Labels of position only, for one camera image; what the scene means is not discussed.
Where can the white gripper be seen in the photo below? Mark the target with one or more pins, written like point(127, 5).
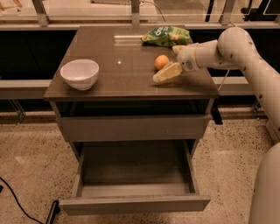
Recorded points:
point(187, 59)

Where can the orange fruit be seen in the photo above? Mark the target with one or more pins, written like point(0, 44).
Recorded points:
point(161, 61)

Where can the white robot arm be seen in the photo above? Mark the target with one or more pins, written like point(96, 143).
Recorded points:
point(235, 49)

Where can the grey upper drawer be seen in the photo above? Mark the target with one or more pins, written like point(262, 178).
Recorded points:
point(132, 128)

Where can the open grey lower drawer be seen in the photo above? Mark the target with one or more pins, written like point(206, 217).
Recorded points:
point(135, 177)

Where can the green snack bag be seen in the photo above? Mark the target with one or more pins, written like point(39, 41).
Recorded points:
point(166, 36)

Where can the white ceramic bowl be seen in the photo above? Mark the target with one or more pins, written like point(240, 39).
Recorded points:
point(80, 74)

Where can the metal railing frame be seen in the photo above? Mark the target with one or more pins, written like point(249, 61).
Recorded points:
point(192, 14)

